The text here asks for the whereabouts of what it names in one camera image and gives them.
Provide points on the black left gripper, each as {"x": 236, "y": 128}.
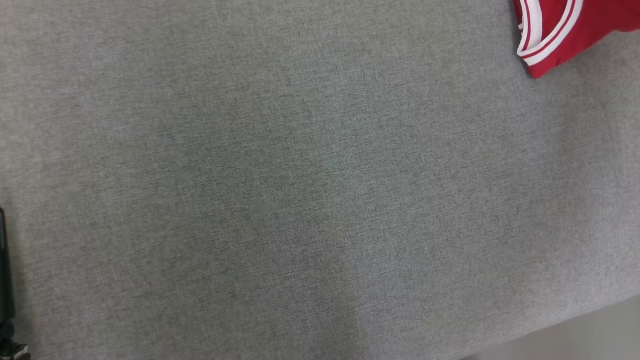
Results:
{"x": 7, "y": 347}

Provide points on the red Bulls basketball jersey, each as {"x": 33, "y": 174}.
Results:
{"x": 590, "y": 25}

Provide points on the grey fabric sofa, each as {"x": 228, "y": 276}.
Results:
{"x": 300, "y": 175}

